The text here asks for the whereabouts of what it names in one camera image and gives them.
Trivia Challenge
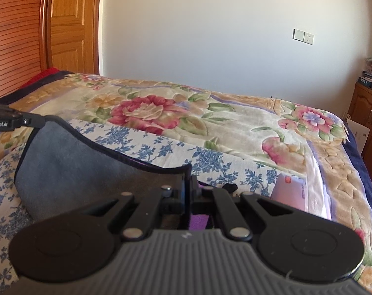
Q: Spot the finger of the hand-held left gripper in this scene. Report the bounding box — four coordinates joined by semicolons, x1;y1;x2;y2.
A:
9;108;47;129

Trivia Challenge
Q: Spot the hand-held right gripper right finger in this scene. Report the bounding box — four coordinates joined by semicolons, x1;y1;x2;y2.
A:
190;175;295;242

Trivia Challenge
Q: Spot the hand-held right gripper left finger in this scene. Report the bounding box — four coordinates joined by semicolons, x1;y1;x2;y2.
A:
80;172;191;242

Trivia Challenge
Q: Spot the grey towel with black edge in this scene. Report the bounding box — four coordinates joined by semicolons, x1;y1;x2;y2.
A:
15;115;193;223

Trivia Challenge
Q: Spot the purple cloth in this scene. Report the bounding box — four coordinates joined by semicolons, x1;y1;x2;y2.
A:
188;214;210;231

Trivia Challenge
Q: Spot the red cloth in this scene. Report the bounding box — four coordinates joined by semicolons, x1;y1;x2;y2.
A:
20;67;62;90

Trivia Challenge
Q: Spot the blue floral white sheet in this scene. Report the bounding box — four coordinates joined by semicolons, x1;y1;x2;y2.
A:
0;118;288;295

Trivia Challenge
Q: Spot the floral plush blanket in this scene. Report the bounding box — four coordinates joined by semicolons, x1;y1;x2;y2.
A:
0;73;372;294

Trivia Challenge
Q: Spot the slatted wooden headboard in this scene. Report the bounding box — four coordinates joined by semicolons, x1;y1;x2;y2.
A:
0;0;51;103

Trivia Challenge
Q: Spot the pink box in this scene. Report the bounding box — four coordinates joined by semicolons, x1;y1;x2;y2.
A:
271;173;310;213

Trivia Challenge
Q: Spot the wooden panel door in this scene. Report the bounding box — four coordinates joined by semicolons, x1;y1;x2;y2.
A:
46;0;104;75

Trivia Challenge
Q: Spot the dark navy blanket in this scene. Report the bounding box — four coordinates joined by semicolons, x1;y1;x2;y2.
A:
346;122;372;219

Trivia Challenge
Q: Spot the white flat box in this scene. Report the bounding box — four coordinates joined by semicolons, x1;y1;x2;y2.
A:
345;114;371;157

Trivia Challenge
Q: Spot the wooden cabinet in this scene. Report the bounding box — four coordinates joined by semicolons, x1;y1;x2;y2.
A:
347;82;372;160

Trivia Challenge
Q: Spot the white wall socket plate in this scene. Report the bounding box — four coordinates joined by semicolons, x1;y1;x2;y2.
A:
293;29;315;45

